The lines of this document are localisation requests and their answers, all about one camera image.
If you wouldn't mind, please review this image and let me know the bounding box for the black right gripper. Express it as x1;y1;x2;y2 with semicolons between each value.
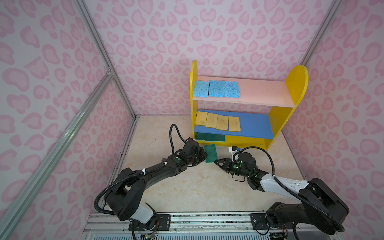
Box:
213;158;250;179

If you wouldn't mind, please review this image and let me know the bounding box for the green scouring pad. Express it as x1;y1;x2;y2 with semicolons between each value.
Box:
215;135;226;143
195;133;206;141
204;145;218;164
205;134;216;142

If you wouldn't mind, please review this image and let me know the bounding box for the yellow sponge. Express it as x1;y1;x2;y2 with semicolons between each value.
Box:
205;113;218;129

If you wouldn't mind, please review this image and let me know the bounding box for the yellow sponge shelf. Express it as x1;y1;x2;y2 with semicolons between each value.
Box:
195;111;208;126

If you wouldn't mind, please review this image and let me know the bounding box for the yellow sponge floor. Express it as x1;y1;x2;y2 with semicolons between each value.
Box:
216;115;229;131
229;117;241;132

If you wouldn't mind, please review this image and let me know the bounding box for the blue sponge floor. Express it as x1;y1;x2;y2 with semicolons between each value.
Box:
209;81;226;98
224;81;240;98

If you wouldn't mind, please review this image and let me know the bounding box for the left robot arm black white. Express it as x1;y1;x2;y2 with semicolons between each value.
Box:
94;138;208;224

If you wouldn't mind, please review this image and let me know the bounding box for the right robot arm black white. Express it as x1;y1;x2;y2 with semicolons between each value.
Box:
215;152;350;235

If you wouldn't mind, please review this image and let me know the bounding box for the yellow wooden shelf unit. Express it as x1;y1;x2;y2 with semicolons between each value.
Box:
190;60;309;150

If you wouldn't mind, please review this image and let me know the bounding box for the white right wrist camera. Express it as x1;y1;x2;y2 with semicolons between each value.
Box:
229;146;241;158

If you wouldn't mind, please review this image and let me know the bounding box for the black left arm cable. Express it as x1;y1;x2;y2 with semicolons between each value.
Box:
93;123;188;215

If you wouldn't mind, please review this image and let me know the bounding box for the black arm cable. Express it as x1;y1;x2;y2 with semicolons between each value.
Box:
93;123;188;215
232;146;346;233

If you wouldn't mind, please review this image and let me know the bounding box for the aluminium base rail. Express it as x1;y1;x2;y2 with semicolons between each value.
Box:
81;212;344;240

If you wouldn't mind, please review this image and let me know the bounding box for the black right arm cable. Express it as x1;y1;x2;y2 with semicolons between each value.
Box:
232;146;346;233

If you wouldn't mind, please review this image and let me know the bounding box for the aluminium frame profile right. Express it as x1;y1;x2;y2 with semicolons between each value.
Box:
300;0;345;67

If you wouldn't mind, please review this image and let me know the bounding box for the aluminium frame profile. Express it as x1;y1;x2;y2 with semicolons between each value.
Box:
300;0;345;67
1;1;132;240

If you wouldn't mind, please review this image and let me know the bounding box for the aluminium frame profile left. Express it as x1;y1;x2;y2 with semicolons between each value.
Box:
1;1;132;240

